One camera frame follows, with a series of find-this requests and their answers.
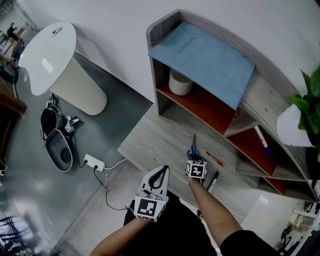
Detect black power cable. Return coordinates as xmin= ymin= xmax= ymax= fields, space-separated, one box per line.
xmin=93 ymin=166 xmax=138 ymax=212

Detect wooden shelf unit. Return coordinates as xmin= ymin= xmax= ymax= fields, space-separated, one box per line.
xmin=145 ymin=9 xmax=320 ymax=204

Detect blue-handled scissors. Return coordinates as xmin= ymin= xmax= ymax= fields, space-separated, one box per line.
xmin=185 ymin=132 xmax=201 ymax=161

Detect red pen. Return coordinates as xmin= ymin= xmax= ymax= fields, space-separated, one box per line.
xmin=205 ymin=150 xmax=225 ymax=168

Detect white power cable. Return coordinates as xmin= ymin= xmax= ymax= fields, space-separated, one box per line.
xmin=103 ymin=157 xmax=128 ymax=171

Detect thin black cable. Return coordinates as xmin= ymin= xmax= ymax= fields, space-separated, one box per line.
xmin=73 ymin=138 xmax=88 ymax=169

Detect white power strip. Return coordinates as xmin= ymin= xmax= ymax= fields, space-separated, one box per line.
xmin=83 ymin=153 xmax=107 ymax=173

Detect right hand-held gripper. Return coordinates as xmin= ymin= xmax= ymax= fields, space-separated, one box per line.
xmin=185 ymin=152 xmax=209 ymax=186

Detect blue-capped white marker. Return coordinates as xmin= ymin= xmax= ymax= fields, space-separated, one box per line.
xmin=254 ymin=125 xmax=272 ymax=156

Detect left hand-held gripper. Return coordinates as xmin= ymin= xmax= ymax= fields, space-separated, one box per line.
xmin=134 ymin=164 xmax=172 ymax=223

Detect spare hand-held gripper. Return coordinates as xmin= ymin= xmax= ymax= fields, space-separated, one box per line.
xmin=64 ymin=115 xmax=81 ymax=135
xmin=45 ymin=93 xmax=59 ymax=109

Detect green plant in white pot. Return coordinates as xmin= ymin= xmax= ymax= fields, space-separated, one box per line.
xmin=276 ymin=69 xmax=320 ymax=148

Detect white cylindrical cup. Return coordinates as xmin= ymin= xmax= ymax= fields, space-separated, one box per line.
xmin=168 ymin=68 xmax=194 ymax=96

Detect person's left forearm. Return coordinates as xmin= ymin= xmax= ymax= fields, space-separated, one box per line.
xmin=89 ymin=215 xmax=151 ymax=256

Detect person's right forearm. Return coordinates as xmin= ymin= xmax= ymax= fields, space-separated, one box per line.
xmin=189 ymin=177 xmax=244 ymax=248

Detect black marker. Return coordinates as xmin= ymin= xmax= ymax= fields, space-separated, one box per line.
xmin=207 ymin=171 xmax=220 ymax=193

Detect person's black trousers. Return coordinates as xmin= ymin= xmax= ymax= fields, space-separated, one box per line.
xmin=123 ymin=189 xmax=222 ymax=256

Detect white office desk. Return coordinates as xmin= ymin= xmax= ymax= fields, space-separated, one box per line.
xmin=288 ymin=199 xmax=320 ymax=251

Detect white round pedestal table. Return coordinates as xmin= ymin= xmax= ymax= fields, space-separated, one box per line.
xmin=18 ymin=20 xmax=109 ymax=117

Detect person's black top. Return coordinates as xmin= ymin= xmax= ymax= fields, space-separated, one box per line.
xmin=219 ymin=229 xmax=285 ymax=256

